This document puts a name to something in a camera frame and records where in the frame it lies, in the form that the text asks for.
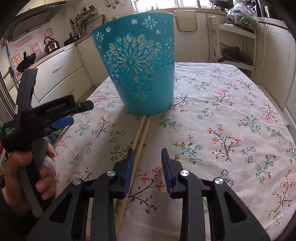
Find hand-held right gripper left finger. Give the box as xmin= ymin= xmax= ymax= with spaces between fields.
xmin=25 ymin=148 xmax=135 ymax=241

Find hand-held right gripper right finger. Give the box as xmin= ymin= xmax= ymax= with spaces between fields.
xmin=161 ymin=148 xmax=271 ymax=241

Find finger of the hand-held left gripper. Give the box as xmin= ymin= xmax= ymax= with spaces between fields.
xmin=49 ymin=116 xmax=75 ymax=131
xmin=74 ymin=100 xmax=94 ymax=114

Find wooden chopstick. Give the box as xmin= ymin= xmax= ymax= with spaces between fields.
xmin=115 ymin=119 xmax=151 ymax=233
xmin=131 ymin=115 xmax=147 ymax=151

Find blue perforated plastic basket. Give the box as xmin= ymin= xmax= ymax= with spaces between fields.
xmin=90 ymin=13 xmax=175 ymax=116

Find person's left hand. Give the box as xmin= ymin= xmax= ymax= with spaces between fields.
xmin=3 ymin=142 xmax=58 ymax=210

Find cream drawer cabinet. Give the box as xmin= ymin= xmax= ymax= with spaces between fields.
xmin=30 ymin=35 xmax=109 ymax=102

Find black wok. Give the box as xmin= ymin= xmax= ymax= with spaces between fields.
xmin=16 ymin=53 xmax=37 ymax=72

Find blue and white pole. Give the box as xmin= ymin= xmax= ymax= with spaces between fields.
xmin=5 ymin=39 xmax=20 ymax=88

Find floral tablecloth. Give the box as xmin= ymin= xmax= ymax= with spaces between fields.
xmin=52 ymin=61 xmax=296 ymax=241

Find black cooking pot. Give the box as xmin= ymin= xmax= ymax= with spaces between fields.
xmin=63 ymin=32 xmax=80 ymax=46

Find metal kettle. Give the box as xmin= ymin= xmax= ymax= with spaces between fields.
xmin=43 ymin=37 xmax=60 ymax=54

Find range hood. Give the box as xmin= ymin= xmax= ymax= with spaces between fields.
xmin=9 ymin=2 xmax=66 ymax=42

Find cream two-door cabinet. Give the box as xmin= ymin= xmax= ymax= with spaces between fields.
xmin=173 ymin=11 xmax=219 ymax=63

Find black frying pan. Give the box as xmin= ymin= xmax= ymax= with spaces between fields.
xmin=217 ymin=46 xmax=253 ymax=66

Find kitchen window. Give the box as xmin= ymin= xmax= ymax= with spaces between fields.
xmin=131 ymin=0 xmax=208 ymax=13

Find cream hanging plastic holder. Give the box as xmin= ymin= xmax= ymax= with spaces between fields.
xmin=173 ymin=10 xmax=198 ymax=33

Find cream shelf rack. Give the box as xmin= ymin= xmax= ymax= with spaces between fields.
xmin=208 ymin=15 xmax=258 ymax=71

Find cream tall cabinet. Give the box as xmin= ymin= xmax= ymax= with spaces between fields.
xmin=257 ymin=21 xmax=296 ymax=112

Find plastic bag of vegetables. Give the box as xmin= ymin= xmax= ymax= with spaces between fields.
xmin=227 ymin=3 xmax=259 ymax=29

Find black countertop appliance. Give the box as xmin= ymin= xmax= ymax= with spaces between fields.
xmin=257 ymin=0 xmax=282 ymax=22

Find pink wall stickers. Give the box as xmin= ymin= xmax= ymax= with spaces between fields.
xmin=10 ymin=28 xmax=52 ymax=70

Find wall utensil rack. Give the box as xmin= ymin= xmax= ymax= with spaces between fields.
xmin=70 ymin=7 xmax=104 ymax=33

